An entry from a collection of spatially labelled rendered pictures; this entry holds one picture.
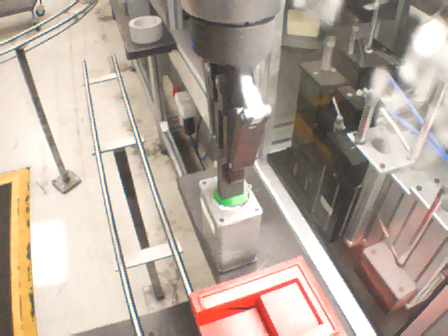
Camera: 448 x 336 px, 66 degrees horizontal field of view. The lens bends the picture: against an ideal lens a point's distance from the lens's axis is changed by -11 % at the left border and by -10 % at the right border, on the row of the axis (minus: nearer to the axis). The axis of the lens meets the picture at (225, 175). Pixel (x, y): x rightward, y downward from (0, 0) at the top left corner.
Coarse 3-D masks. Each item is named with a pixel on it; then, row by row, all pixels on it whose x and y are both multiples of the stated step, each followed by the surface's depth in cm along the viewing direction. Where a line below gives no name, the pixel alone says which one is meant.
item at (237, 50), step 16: (192, 16) 31; (272, 16) 31; (192, 32) 32; (208, 32) 30; (224, 32) 29; (240, 32) 29; (256, 32) 30; (272, 32) 31; (208, 48) 31; (224, 48) 30; (240, 48) 30; (256, 48) 31; (272, 48) 33; (224, 64) 32; (240, 64) 31; (256, 64) 32; (240, 80) 32; (256, 80) 33; (240, 96) 34
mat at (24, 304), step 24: (24, 168) 198; (0, 192) 184; (24, 192) 185; (0, 216) 173; (24, 216) 174; (0, 240) 163; (24, 240) 164; (0, 264) 154; (24, 264) 155; (0, 288) 145; (24, 288) 147; (0, 312) 137; (24, 312) 139
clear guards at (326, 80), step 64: (320, 0) 36; (384, 0) 28; (320, 64) 40; (384, 64) 30; (320, 128) 44; (384, 128) 33; (320, 192) 48; (384, 192) 35; (320, 256) 52; (384, 256) 37; (384, 320) 39
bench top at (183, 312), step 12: (156, 312) 73; (168, 312) 73; (180, 312) 73; (192, 312) 73; (108, 324) 71; (120, 324) 71; (144, 324) 71; (156, 324) 71; (168, 324) 71; (180, 324) 72; (192, 324) 72
